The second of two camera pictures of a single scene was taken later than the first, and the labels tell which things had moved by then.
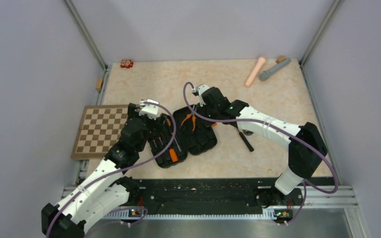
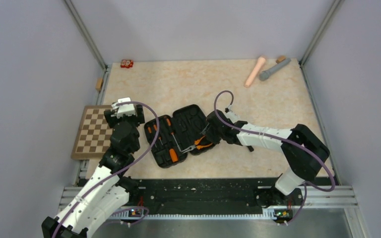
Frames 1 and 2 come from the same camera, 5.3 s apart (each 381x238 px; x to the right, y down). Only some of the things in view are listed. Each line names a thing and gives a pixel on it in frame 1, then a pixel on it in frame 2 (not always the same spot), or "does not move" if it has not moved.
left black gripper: [134, 110] -> [139, 117]
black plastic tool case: [195, 134] does not move
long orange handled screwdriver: [173, 155] does not move
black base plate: [209, 196] does not move
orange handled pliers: [194, 119] -> [196, 145]
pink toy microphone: [261, 60] does not move
